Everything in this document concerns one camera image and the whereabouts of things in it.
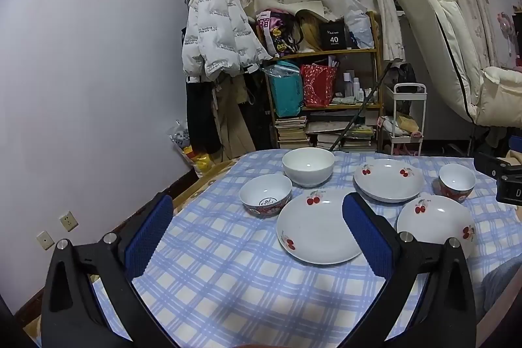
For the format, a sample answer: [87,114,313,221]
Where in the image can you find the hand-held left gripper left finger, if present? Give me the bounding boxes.
[41,191,180,348]

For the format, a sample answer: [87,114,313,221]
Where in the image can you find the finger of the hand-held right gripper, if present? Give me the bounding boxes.
[474,151,522,181]

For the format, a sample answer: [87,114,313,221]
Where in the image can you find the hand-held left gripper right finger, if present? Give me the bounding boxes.
[343,191,478,348]

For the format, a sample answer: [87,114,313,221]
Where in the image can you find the white cherry print plate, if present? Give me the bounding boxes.
[396,195,476,259]
[353,159,425,204]
[276,189,368,265]

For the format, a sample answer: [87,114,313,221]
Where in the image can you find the large plain white bowl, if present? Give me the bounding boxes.
[282,147,336,188]

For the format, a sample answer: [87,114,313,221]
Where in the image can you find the small red patterned bowl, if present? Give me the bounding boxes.
[438,163,476,203]

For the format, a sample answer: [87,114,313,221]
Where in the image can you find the cream cushion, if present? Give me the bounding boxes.
[481,67,522,126]

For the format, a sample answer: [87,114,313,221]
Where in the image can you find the blue plaid blanket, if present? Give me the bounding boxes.
[87,148,522,348]

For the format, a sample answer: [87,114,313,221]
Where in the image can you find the person's grey trousers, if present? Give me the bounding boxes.
[481,258,522,332]

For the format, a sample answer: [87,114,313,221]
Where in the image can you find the pile of magazines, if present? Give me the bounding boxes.
[308,122,378,153]

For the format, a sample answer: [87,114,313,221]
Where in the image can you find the plastic bag of snacks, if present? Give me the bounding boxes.
[169,120,213,177]

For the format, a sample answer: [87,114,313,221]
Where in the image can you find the white trolley cart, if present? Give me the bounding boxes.
[377,84,427,157]

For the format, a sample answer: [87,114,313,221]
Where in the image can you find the blue red patterned bowl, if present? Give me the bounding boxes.
[239,174,293,219]

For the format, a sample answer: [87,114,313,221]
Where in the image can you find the dark green pole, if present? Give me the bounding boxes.
[328,63,398,151]

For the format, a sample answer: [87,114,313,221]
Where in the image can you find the black hanging coat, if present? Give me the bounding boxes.
[185,77,223,163]

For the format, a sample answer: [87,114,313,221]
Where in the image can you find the stack of old books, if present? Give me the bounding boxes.
[274,115,308,149]

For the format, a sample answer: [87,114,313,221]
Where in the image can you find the small pink fan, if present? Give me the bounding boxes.
[495,10,516,57]

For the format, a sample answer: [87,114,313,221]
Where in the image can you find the cream recliner chair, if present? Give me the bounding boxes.
[397,0,490,124]

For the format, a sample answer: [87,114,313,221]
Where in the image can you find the beige hanging coat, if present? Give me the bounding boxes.
[214,75,255,161]

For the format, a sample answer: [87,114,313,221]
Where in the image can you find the row of toiletry bottles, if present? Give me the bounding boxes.
[343,71,374,102]

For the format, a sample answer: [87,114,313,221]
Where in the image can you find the red gift bag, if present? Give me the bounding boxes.
[301,63,338,108]

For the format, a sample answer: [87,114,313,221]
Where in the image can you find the teal plastic package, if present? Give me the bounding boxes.
[267,60,304,118]

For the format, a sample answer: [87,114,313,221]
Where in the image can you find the bamboo shelf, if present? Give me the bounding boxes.
[255,11,386,153]

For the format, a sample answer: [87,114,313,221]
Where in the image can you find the white plastic bag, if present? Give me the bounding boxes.
[345,0,375,49]

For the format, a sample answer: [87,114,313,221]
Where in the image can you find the black cardboard box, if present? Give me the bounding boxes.
[319,19,347,51]

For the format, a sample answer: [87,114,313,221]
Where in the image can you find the tan bag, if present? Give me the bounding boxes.
[296,9,339,52]

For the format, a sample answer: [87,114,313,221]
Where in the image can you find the white printed puffer jacket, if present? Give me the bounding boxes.
[181,0,273,82]

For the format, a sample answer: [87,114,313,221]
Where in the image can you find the colourful printed bag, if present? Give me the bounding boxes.
[256,9,298,56]

